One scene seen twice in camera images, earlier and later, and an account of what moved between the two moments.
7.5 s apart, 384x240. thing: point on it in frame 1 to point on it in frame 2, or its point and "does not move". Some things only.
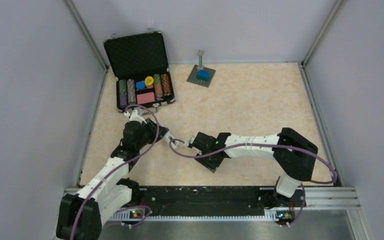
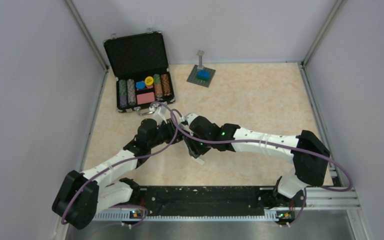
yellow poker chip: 149,80 does not move
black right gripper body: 210,161 to 198,147
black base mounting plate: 191,198 does not move
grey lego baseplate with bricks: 199,75 does not move
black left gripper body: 149,133 to 165,133
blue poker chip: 140,85 does not move
